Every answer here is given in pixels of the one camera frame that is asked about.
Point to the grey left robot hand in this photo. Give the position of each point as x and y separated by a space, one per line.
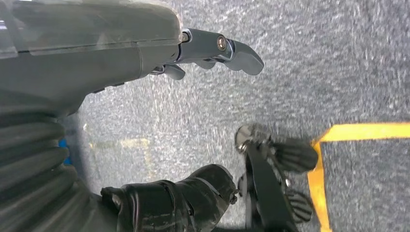
80 60

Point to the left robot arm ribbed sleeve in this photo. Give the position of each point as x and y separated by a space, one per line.
29 160

